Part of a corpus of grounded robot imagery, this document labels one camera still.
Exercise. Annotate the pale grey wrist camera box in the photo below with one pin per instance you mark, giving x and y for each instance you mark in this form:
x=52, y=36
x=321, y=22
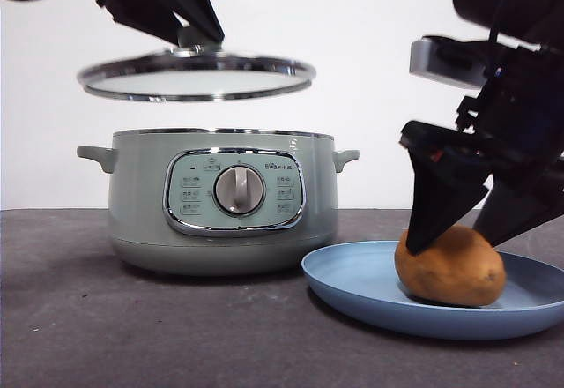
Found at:
x=445, y=64

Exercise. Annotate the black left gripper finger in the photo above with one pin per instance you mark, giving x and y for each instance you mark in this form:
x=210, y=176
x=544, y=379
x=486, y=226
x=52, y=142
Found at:
x=200, y=9
x=141, y=11

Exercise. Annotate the brown potato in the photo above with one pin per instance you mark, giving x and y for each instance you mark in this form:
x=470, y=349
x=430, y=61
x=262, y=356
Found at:
x=449, y=273

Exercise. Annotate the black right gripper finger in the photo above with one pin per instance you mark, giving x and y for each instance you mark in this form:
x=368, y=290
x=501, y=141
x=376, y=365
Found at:
x=520, y=216
x=440, y=203

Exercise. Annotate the pale green electric steamer pot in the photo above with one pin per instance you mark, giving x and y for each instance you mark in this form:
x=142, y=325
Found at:
x=141, y=211

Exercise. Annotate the blue round plate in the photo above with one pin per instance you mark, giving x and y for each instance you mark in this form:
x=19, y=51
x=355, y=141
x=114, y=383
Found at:
x=352, y=282

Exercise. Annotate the glass lid with green knob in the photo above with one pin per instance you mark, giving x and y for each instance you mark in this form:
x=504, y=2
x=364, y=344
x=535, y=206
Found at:
x=198, y=81

